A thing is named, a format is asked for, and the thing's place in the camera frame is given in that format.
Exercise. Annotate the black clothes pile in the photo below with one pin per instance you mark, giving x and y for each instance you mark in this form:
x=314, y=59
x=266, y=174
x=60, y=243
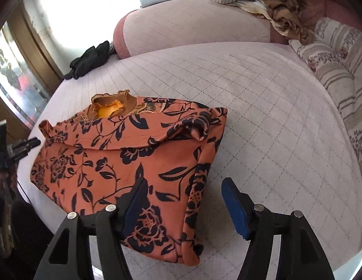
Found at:
x=91, y=59

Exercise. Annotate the pink quilted bed mattress cover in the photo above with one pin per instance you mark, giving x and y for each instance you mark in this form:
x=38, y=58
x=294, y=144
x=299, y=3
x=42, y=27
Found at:
x=284, y=144

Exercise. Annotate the striped floral pillow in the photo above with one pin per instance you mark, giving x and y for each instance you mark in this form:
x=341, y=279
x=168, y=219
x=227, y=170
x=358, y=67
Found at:
x=335, y=59

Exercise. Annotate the person's left forearm dark sleeve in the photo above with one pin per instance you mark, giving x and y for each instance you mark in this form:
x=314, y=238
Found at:
x=24, y=239

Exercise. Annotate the brown wooden glass door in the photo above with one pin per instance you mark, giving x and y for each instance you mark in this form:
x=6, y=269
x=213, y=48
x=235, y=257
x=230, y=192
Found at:
x=28, y=74

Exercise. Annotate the orange black floral garment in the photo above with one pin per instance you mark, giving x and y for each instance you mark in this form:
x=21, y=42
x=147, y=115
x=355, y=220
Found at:
x=87, y=162

